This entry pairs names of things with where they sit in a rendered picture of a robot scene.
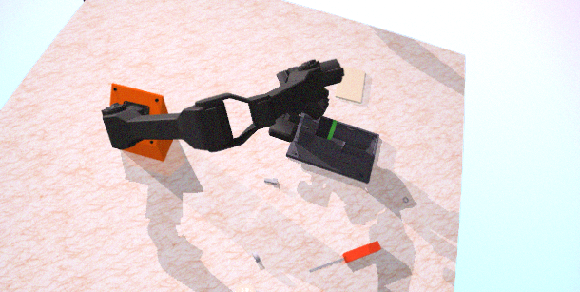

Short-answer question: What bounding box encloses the red-handled screwdriver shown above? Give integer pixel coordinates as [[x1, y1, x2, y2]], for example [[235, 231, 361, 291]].
[[309, 241, 380, 272]]

